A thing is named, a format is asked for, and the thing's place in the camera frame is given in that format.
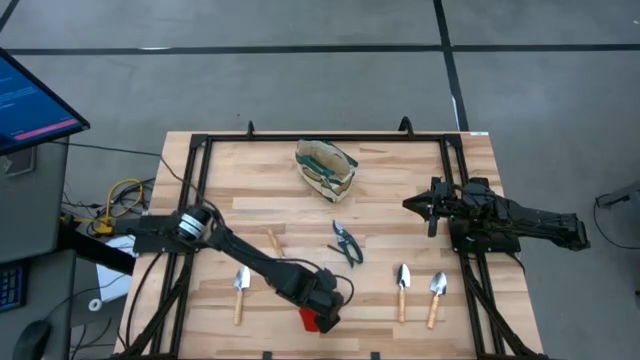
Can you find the grey desk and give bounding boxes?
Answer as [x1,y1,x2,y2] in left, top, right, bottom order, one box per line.
[0,248,77,360]

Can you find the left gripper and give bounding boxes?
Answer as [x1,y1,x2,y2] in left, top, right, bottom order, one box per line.
[294,268,347,335]

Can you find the computer monitor blue screen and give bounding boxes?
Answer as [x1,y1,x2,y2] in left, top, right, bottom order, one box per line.
[0,47,91,156]

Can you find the narrow steel trowel wooden handle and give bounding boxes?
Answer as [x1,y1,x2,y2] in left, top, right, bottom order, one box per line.
[396,263,412,324]

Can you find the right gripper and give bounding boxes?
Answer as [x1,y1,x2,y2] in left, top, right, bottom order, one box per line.
[402,175,457,239]

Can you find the red gardening glove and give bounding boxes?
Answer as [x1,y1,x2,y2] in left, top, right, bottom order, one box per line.
[298,306,322,334]

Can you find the black stand leg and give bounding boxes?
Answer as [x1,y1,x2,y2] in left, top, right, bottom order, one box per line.
[58,219,137,276]

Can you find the black floor cable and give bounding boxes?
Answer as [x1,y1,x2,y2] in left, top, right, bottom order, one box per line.
[592,194,640,251]

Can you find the black keyboard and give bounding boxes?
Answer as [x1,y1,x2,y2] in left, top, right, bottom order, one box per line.
[0,262,26,314]

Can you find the black computer mouse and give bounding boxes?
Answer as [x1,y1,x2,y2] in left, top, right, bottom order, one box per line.
[12,319,53,360]

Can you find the black cable bundle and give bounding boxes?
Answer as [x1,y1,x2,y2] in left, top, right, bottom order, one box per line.
[62,177,157,236]

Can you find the yellow cable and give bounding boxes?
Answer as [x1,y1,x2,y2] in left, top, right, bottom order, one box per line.
[60,178,145,237]

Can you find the pruning shears dark green handles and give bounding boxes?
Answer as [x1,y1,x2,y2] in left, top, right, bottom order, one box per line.
[327,219,365,269]

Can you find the wide steel trowel wooden handle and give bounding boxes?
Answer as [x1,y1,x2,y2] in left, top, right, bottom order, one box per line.
[426,271,449,331]
[232,265,252,327]

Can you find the grey cabinet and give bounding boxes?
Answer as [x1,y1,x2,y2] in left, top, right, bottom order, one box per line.
[0,137,71,264]

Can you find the canvas gardening bag green trim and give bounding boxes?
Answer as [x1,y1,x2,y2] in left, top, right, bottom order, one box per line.
[293,138,360,204]

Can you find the black metal table frame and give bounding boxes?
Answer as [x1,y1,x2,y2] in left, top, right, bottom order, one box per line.
[107,115,551,360]

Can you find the white paper sheet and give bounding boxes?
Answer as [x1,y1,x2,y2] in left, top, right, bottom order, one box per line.
[94,234,136,304]

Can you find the small wooden-handled garden tool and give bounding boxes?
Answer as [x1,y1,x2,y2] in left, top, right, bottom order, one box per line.
[267,228,285,260]

